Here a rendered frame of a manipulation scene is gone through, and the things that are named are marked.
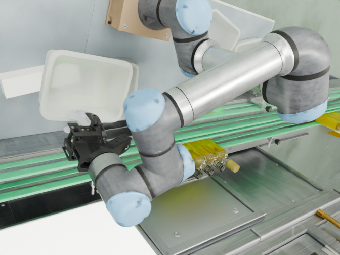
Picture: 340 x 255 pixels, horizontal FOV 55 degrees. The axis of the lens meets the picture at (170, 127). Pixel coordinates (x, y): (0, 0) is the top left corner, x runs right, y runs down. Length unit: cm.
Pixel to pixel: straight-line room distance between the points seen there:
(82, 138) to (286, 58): 46
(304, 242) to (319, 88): 73
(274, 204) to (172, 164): 91
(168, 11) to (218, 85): 49
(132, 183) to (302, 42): 44
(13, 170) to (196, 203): 66
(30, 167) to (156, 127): 64
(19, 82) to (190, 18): 56
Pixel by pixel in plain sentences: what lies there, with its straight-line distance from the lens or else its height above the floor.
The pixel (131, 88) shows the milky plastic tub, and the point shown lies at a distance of 128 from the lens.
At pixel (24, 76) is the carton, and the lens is 113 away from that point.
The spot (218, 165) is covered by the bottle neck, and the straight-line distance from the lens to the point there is 130.
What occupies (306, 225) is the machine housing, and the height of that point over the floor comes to 142.
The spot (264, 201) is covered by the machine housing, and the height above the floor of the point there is 123.
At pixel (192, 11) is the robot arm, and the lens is 102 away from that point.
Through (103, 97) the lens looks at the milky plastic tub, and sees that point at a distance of 96.
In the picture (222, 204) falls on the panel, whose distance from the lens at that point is 134.
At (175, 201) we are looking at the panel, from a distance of 129.
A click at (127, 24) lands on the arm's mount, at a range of 116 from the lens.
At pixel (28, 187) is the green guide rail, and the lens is 117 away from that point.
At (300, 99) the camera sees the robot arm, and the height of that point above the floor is 147.
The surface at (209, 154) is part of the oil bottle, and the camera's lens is 132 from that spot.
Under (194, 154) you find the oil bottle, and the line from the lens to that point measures 130.
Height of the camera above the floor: 185
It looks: 45 degrees down
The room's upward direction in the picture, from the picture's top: 127 degrees clockwise
